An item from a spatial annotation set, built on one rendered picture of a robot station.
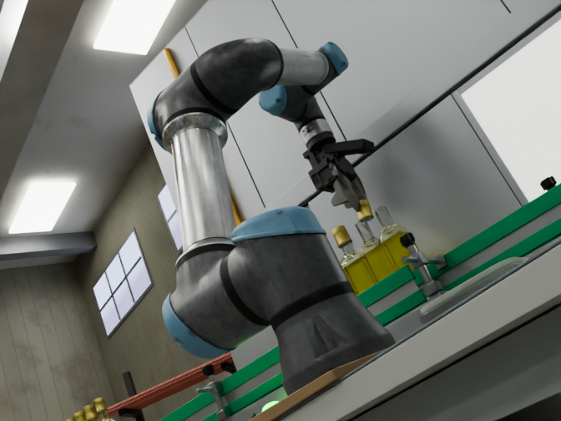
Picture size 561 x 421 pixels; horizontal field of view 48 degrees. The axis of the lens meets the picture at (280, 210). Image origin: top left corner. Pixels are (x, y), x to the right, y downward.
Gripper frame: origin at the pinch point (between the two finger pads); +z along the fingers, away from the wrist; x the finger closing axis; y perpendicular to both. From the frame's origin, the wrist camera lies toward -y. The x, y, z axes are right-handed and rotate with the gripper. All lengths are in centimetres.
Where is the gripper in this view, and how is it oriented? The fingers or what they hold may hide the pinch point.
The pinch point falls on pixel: (362, 205)
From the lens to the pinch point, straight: 148.5
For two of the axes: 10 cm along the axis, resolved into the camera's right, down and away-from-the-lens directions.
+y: -7.0, 5.4, 4.7
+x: -6.0, -1.0, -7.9
